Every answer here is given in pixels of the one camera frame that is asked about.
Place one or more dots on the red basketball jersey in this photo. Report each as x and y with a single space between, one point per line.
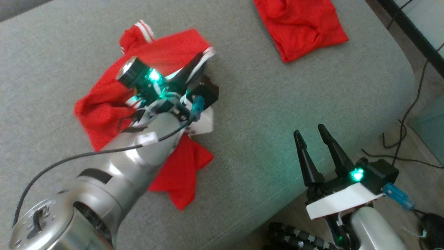
100 111

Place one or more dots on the pale teal box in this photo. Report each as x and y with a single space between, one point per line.
430 132

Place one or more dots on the black round object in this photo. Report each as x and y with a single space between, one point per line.
433 225

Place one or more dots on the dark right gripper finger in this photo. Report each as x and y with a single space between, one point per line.
310 163
338 156

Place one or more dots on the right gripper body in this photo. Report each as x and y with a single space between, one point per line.
340 201

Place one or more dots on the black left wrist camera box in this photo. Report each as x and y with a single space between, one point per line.
208 93

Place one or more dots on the red garment with white patches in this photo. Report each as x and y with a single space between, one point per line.
301 27

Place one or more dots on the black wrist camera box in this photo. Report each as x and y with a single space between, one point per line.
208 93
383 175

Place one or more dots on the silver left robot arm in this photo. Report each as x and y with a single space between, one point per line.
114 173

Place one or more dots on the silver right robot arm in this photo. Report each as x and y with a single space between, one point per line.
374 232

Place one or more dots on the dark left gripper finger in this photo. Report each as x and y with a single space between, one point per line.
187 71

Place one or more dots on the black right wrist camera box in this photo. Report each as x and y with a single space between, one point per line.
383 175

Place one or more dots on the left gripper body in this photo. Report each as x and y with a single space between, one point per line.
137 74

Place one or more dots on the black frame bar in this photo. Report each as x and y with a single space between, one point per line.
412 34

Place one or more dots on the grey fabric sofa seat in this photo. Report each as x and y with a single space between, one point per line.
260 104

